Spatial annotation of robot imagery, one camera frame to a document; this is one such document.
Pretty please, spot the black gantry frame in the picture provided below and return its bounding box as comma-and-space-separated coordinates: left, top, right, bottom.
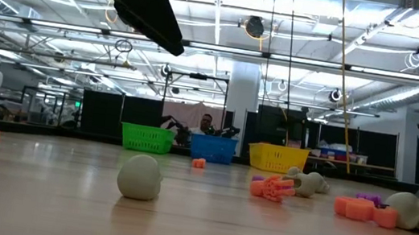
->
157, 68, 232, 136

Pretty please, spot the beige curtain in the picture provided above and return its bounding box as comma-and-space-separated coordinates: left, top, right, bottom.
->
161, 97, 228, 137

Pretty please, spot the blue plastic basket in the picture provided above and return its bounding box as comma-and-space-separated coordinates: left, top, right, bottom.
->
187, 132, 240, 167

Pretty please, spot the black ceiling cable reel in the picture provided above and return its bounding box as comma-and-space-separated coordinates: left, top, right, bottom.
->
327, 87, 343, 105

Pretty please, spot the person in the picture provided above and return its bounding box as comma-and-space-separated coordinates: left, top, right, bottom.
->
191, 111, 219, 138

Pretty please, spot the yellow plastic basket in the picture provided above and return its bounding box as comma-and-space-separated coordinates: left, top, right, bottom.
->
245, 140, 311, 177

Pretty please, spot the table with storage containers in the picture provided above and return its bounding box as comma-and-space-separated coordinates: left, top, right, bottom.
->
306, 138, 399, 179

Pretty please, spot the black partition panel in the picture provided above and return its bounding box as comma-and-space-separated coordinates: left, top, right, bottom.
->
242, 102, 309, 149
78, 88, 124, 137

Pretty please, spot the black overhead camera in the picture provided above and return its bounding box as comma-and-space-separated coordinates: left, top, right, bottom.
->
243, 14, 267, 40

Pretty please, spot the green plastic basket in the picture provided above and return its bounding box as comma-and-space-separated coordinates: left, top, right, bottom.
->
118, 122, 177, 156

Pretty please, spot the yellow cable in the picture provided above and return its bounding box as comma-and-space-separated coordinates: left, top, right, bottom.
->
318, 0, 374, 174

